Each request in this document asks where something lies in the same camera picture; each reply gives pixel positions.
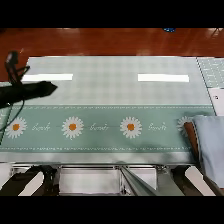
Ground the light blue garment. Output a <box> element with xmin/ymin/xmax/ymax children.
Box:
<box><xmin>192</xmin><ymin>114</ymin><xmax>224</xmax><ymax>190</ymax></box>

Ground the silver frame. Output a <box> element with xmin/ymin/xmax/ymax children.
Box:
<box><xmin>0</xmin><ymin>162</ymin><xmax>224</xmax><ymax>197</ymax></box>

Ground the black cable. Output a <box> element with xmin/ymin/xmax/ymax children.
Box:
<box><xmin>0</xmin><ymin>98</ymin><xmax>26</xmax><ymax>132</ymax></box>

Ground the brown garment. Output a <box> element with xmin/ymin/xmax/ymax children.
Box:
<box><xmin>182</xmin><ymin>121</ymin><xmax>201</xmax><ymax>162</ymax></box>

